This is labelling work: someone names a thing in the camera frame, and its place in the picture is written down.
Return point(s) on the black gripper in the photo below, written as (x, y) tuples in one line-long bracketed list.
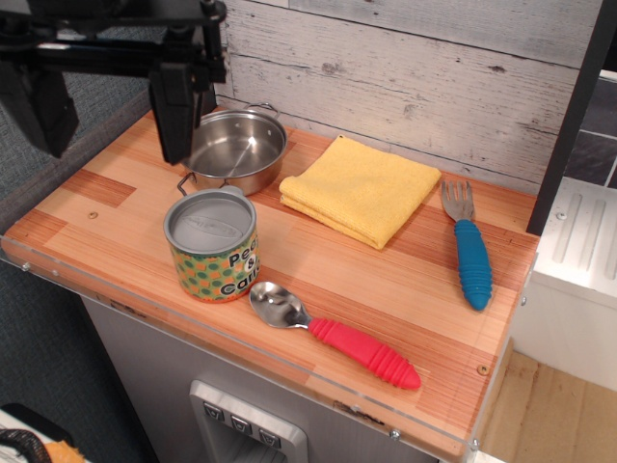
[(177, 44)]

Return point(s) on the blue handled metal fork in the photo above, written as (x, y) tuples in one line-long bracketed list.
[(475, 271)]

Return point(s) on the stainless steel pot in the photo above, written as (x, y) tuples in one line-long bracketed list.
[(242, 148)]

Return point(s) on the peas and carrots toy can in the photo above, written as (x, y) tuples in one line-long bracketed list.
[(213, 239)]

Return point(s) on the folded yellow cloth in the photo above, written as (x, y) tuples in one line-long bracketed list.
[(359, 191)]

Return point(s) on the grey toy fridge cabinet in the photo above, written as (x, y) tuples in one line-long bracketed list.
[(199, 404)]

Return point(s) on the orange object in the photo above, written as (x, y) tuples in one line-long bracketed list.
[(62, 452)]

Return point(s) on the white toy sink unit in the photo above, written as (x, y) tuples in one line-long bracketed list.
[(567, 315)]

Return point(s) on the red handled metal spoon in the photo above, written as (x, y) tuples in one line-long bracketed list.
[(279, 308)]

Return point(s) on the black vertical post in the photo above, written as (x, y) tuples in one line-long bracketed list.
[(588, 75)]

